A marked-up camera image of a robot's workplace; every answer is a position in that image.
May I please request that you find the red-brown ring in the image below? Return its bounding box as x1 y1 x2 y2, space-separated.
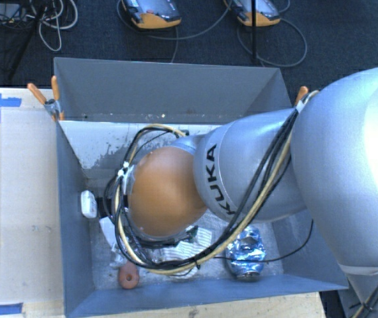
117 262 141 290

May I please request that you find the white striped cloth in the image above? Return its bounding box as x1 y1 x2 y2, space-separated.
155 224 225 275

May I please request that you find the grey metal bin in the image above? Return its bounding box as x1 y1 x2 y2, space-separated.
52 57 349 318

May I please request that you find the crushed blue can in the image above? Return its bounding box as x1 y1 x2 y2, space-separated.
225 225 267 282

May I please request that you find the white plastic box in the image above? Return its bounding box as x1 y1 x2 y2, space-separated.
80 189 98 219

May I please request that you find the pale wood flat board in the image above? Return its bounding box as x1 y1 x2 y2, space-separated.
0 106 64 305

